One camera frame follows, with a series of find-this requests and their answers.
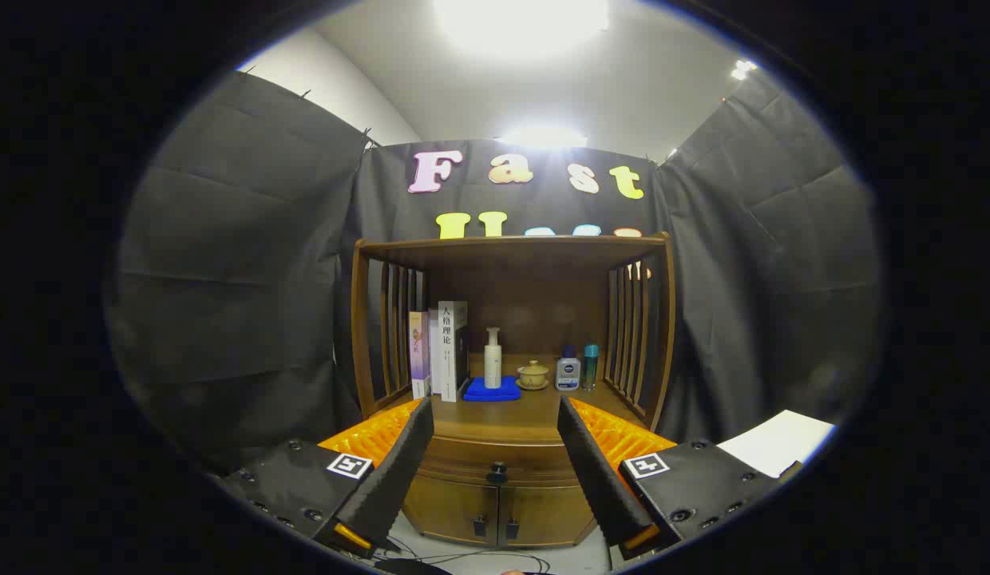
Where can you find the slim teal bottle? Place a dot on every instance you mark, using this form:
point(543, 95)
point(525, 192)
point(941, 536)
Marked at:
point(591, 367)

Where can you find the small ceiling spotlight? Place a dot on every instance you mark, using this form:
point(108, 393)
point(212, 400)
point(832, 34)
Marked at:
point(742, 69)

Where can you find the beige lidded teacup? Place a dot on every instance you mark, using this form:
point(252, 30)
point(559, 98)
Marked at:
point(532, 375)

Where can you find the purple book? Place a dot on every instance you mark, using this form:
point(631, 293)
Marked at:
point(419, 351)

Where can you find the blue folded cloth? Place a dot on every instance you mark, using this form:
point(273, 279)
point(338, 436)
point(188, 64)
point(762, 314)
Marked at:
point(491, 393)

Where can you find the black backdrop cloth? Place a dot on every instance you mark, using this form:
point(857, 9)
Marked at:
point(239, 263)

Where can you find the thin white book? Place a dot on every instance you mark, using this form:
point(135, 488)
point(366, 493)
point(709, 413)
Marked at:
point(434, 359)

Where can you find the wooden drawer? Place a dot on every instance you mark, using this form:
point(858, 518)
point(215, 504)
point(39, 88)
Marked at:
point(463, 463)

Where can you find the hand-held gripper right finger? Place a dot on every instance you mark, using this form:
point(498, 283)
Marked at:
point(591, 463)

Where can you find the wooden cabinet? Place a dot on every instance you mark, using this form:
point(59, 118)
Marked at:
point(535, 295)

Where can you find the white bottle with blue cap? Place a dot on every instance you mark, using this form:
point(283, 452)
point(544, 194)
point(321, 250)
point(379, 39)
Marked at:
point(568, 375)

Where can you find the white board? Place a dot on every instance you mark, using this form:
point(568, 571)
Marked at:
point(774, 443)

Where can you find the wooden cabinet door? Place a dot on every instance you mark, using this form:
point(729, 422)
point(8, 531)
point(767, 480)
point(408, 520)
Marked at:
point(447, 507)
point(543, 515)

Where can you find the white pump bottle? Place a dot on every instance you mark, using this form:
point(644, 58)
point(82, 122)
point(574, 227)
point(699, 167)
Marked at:
point(493, 363)

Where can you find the thick white black book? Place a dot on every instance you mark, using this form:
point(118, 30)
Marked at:
point(447, 351)

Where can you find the large ceiling light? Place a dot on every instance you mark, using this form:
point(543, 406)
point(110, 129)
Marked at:
point(519, 20)

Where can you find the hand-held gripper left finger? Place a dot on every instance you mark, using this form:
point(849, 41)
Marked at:
point(403, 455)

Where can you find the wooden countertop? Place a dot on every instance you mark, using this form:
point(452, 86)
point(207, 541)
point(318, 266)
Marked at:
point(503, 415)

